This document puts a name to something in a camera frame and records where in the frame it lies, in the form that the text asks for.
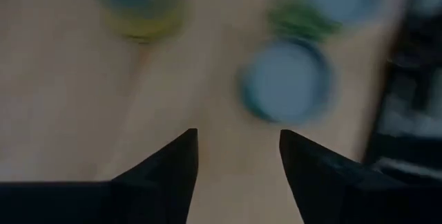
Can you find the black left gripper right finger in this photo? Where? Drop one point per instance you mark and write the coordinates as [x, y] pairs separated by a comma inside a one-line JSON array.
[[345, 196]]

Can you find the teal tuna fish can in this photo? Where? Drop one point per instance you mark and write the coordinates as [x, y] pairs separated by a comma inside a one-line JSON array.
[[286, 82]]

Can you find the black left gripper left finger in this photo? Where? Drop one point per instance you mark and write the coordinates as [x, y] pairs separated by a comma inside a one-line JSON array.
[[103, 203]]

